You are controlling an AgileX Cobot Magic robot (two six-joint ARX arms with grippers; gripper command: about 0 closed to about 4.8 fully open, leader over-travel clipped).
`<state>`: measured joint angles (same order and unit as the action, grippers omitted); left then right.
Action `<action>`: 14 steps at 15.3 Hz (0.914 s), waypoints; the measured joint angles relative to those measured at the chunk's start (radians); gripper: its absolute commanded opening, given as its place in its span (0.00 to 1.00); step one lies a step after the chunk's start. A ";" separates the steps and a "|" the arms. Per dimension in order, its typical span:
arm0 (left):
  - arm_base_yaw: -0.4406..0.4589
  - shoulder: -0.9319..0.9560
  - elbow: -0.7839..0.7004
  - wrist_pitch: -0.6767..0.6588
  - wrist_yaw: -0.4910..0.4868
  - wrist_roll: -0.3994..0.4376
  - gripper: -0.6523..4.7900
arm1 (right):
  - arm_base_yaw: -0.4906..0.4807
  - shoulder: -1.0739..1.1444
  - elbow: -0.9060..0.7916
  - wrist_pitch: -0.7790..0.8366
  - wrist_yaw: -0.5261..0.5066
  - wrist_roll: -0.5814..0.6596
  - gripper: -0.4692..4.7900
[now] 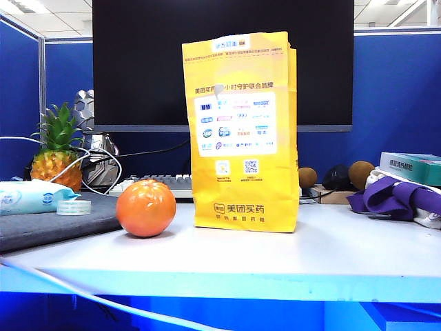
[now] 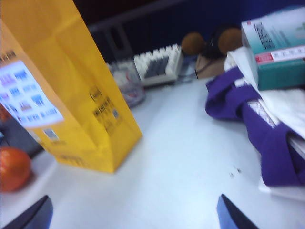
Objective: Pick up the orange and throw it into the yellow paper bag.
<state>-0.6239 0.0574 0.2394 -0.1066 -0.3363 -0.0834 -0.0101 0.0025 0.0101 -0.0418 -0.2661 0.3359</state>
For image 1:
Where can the black computer mouse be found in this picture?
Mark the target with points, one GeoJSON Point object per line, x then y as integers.
{"type": "Point", "coordinates": [336, 177]}

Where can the silver robot figurine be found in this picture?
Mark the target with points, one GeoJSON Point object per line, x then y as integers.
{"type": "Point", "coordinates": [87, 117]}

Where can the orange fruit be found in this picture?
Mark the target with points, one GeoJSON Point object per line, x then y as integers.
{"type": "Point", "coordinates": [146, 208]}

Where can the purple cloth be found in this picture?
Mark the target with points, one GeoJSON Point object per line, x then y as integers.
{"type": "Point", "coordinates": [389, 200]}

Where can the wet wipes pack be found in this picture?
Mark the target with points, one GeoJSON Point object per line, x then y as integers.
{"type": "Point", "coordinates": [24, 198]}

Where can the brown kiwi fruit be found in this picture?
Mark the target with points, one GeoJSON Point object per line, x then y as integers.
{"type": "Point", "coordinates": [360, 174]}
{"type": "Point", "coordinates": [306, 177]}

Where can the teal medicine box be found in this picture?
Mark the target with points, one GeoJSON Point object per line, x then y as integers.
{"type": "Point", "coordinates": [410, 167]}

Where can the clear tape roll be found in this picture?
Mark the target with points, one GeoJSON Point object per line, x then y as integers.
{"type": "Point", "coordinates": [73, 207]}

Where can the yellow paper bag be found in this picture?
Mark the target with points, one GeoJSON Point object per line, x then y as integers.
{"type": "Point", "coordinates": [241, 138]}

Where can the pineapple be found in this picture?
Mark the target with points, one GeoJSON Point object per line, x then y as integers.
{"type": "Point", "coordinates": [56, 155]}

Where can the brown cardboard box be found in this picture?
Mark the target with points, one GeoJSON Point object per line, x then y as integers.
{"type": "Point", "coordinates": [327, 194]}

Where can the grey laptop sleeve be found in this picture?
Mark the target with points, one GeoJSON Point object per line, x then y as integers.
{"type": "Point", "coordinates": [51, 224]}

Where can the black computer monitor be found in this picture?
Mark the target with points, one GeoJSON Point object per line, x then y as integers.
{"type": "Point", "coordinates": [144, 69]}

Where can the white grey keyboard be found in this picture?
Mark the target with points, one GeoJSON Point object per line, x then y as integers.
{"type": "Point", "coordinates": [175, 184]}

